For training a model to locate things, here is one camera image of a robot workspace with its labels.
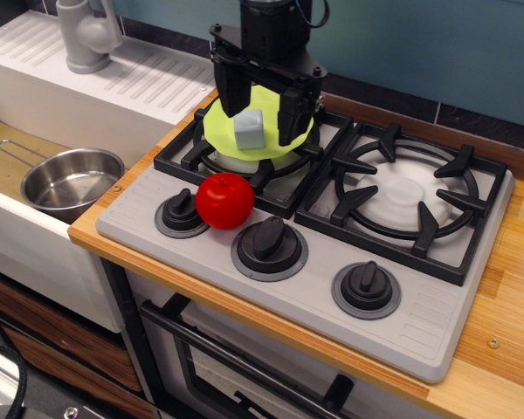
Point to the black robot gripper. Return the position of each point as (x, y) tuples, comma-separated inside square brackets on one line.
[(274, 56)]

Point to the pale blue cube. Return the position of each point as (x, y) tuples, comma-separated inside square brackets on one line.
[(249, 129)]

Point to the red toy tomato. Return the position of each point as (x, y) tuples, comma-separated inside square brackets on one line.
[(225, 200)]

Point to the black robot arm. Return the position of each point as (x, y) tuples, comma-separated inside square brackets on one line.
[(291, 13)]

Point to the lime green plate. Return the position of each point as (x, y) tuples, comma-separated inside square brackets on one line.
[(219, 128)]

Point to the stainless steel pot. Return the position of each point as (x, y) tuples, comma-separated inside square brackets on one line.
[(67, 184)]

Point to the white toy sink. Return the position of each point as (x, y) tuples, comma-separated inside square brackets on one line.
[(126, 108)]

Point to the white left burner cap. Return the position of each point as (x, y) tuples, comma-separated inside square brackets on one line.
[(247, 161)]

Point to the white burner cap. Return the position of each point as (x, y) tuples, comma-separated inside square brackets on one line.
[(247, 161), (401, 186)]

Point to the black left burner grate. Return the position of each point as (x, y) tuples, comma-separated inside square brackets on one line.
[(277, 192)]

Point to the black burner grate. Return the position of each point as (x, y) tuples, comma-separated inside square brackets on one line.
[(277, 192), (446, 251)]

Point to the black left stove knob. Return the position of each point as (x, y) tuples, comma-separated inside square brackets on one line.
[(177, 217)]

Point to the black stove knob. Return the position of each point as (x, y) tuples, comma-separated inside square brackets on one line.
[(366, 291), (177, 217), (269, 251)]

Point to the black middle stove knob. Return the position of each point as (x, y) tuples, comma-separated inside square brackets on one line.
[(269, 251)]

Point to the white right burner cap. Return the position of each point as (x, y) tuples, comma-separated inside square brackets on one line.
[(401, 186)]

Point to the black right burner grate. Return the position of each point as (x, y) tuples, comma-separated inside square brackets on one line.
[(446, 251)]

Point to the grey toy faucet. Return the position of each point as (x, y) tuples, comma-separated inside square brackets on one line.
[(88, 40)]

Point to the black right stove knob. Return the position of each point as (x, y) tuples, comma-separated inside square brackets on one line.
[(366, 291)]

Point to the grey toy stove top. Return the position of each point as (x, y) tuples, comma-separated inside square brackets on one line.
[(419, 337)]

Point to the toy oven door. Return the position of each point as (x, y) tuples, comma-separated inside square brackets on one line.
[(221, 393)]

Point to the wooden drawer fronts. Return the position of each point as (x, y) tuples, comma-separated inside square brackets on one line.
[(72, 350)]

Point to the black oven door handle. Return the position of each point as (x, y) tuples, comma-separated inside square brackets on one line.
[(169, 319)]

